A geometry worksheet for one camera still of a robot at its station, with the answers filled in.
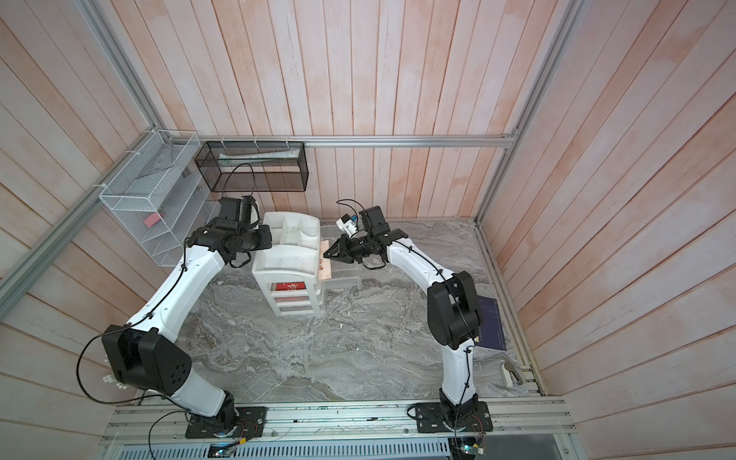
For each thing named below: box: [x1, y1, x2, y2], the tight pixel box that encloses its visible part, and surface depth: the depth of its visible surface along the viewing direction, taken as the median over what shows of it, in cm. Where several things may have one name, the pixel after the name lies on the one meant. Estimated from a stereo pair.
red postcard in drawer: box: [270, 281, 307, 291], surface depth 92 cm
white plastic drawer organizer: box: [251, 211, 322, 317], surface depth 85 cm
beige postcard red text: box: [318, 239, 332, 280], surface depth 84 cm
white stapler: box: [501, 362, 525, 389], surface depth 81 cm
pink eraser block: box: [143, 211, 161, 229], surface depth 84 cm
